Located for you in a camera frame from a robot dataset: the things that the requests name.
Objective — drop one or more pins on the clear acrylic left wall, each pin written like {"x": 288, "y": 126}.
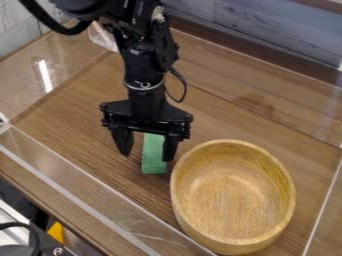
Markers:
{"x": 39, "y": 68}

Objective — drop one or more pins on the yellow black device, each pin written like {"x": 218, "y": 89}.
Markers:
{"x": 47, "y": 242}

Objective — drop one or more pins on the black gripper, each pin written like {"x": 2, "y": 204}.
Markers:
{"x": 146, "y": 112}

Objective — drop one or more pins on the clear acrylic corner bracket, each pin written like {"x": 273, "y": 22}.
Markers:
{"x": 101, "y": 37}

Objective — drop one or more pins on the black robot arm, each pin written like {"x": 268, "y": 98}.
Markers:
{"x": 139, "y": 26}

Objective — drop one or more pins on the clear acrylic back wall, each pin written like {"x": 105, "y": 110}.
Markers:
{"x": 297, "y": 100}

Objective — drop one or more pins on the brown wooden bowl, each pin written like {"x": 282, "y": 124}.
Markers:
{"x": 233, "y": 196}

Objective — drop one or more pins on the green rectangular block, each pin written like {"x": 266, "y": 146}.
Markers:
{"x": 153, "y": 163}

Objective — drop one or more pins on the clear acrylic front wall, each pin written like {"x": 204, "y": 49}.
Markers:
{"x": 107, "y": 219}

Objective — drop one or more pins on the clear acrylic wall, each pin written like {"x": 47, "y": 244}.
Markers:
{"x": 297, "y": 100}
{"x": 39, "y": 68}
{"x": 107, "y": 219}

